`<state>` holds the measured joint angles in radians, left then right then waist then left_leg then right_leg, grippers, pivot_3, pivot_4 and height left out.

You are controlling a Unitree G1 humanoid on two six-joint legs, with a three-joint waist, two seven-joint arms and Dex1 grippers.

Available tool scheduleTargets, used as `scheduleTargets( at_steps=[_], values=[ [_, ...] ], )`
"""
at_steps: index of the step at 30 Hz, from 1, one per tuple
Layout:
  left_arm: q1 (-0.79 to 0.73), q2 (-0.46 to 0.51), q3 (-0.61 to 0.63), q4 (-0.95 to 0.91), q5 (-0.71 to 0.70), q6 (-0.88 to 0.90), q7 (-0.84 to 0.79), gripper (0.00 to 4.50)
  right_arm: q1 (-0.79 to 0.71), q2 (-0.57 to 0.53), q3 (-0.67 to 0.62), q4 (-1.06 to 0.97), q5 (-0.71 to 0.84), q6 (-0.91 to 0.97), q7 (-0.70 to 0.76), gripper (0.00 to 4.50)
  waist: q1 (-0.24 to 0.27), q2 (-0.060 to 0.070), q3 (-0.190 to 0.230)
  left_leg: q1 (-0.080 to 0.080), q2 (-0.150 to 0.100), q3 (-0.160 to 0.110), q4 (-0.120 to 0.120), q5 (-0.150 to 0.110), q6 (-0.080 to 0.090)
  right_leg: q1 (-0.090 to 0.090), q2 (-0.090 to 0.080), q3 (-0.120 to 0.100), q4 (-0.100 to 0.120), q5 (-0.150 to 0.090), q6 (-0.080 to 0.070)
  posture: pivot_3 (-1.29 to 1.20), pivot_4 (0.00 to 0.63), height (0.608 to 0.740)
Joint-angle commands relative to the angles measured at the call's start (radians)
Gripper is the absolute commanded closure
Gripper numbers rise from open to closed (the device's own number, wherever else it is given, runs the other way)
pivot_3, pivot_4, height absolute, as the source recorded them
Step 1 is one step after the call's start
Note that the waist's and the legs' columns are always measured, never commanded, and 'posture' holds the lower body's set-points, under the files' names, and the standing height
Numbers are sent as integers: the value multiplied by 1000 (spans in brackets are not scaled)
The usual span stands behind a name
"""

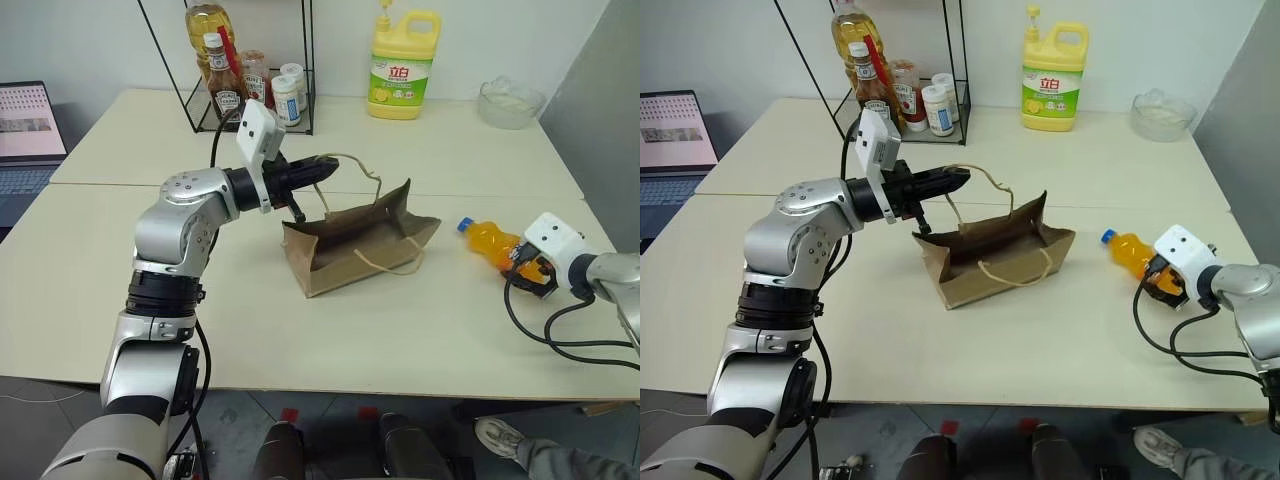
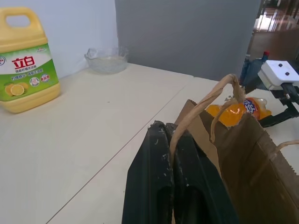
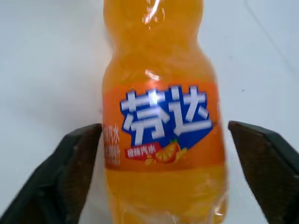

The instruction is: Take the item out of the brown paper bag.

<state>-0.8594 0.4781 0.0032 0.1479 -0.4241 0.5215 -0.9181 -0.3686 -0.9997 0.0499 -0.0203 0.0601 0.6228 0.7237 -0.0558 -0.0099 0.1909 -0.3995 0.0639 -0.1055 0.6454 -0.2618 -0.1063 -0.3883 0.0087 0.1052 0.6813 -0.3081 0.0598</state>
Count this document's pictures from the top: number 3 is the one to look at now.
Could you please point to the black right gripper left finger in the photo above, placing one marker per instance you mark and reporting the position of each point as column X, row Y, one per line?
column 53, row 177

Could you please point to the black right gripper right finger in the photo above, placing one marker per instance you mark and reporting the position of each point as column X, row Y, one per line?
column 268, row 172

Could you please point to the orange soda bottle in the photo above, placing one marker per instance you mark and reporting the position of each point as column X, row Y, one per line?
column 163, row 140

